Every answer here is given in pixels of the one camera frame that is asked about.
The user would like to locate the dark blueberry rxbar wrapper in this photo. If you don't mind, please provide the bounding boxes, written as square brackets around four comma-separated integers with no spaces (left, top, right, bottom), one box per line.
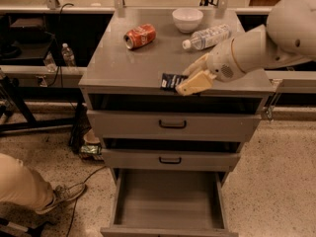
[160,73,187,92]

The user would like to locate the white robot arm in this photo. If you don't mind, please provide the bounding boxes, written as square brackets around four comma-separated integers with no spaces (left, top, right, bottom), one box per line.
[176,0,316,96]

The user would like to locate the black drawer handle middle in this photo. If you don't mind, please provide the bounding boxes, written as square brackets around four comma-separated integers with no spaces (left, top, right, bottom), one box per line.
[159,157,182,165]

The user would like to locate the small water bottle on shelf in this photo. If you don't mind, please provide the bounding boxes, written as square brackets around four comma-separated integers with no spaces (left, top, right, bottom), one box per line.
[61,43,76,67]

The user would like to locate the black floor cable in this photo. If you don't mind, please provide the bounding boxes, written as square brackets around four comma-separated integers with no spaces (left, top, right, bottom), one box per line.
[64,165,107,237]

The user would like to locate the black drawer handle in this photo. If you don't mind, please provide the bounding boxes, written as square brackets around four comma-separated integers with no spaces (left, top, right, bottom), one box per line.
[159,157,182,165]
[158,119,187,129]

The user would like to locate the clear plastic water bottle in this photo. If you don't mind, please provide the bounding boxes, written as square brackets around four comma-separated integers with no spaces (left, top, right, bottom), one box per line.
[182,24,231,50]

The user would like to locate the grey sneaker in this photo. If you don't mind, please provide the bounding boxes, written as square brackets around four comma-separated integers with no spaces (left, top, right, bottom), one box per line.
[36,183,86,214]

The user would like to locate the white ceramic bowl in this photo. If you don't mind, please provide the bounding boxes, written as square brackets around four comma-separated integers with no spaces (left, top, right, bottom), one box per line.
[172,8,203,33]

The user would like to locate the green packet on floor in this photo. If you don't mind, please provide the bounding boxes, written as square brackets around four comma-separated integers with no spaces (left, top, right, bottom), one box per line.
[79,144,102,160]

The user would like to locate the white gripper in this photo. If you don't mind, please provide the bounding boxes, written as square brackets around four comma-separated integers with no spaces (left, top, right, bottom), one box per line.
[176,39,245,96]

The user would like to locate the red soda can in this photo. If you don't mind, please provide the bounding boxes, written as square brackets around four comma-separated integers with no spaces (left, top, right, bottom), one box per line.
[123,24,156,49]

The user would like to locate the person's leg beige trousers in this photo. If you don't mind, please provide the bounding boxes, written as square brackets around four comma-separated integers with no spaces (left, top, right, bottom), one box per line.
[0,154,54,210]

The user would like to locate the middle grey drawer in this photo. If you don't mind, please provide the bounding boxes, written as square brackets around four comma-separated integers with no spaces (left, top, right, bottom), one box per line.
[102,149,240,172]

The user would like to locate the top grey drawer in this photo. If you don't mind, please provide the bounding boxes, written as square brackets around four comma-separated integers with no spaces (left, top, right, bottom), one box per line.
[87,111,261,142]

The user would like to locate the bottom grey open drawer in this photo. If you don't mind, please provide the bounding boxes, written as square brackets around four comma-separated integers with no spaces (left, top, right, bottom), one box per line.
[101,169,239,237]

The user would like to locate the grey metal drawer cabinet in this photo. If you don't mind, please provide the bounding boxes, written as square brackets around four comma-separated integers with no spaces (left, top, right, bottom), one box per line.
[78,7,276,237]

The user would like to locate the black drawer handle top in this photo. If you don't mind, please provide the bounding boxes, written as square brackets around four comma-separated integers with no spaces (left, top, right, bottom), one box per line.
[158,119,187,129]

